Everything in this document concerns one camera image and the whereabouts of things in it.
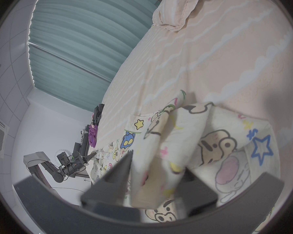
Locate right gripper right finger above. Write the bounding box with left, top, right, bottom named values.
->
left=179, top=167, right=218, bottom=217

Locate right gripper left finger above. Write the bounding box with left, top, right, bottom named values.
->
left=81, top=150, right=134, bottom=208

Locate white printed pyjama top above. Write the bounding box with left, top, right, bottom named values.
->
left=89, top=90, right=281, bottom=228

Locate pile of clothes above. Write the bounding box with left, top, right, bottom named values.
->
left=88, top=104, right=105, bottom=148

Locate bed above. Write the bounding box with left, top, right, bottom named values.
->
left=88, top=0, right=293, bottom=228

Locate dark grey chest of drawers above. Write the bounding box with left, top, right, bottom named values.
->
left=73, top=133, right=89, bottom=156

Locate blue-green curtain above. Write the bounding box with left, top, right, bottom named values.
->
left=30, top=0, right=159, bottom=82
left=28, top=43, right=113, bottom=111

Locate pale pink pillow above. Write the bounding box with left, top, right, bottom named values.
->
left=152, top=0, right=204, bottom=32

